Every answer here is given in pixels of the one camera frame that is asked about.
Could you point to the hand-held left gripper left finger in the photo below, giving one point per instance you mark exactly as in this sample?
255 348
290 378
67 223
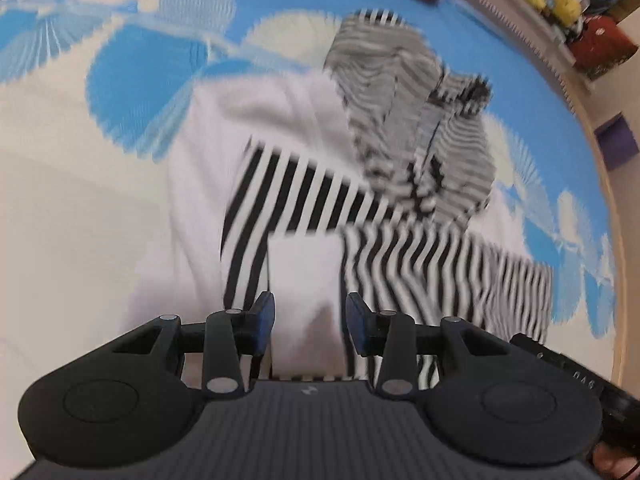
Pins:
263 319

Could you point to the grey fringed mattress pad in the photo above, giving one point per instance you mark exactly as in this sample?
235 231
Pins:
540 50

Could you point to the blue white patterned bed sheet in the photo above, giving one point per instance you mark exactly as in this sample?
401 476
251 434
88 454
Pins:
150 70

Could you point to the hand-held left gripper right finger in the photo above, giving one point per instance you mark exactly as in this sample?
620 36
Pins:
355 320

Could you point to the yellow bear plush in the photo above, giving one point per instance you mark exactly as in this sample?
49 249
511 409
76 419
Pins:
565 5

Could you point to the black white striped shirt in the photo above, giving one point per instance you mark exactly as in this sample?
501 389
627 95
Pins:
310 195

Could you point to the red cushion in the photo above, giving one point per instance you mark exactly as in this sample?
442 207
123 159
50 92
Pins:
602 45

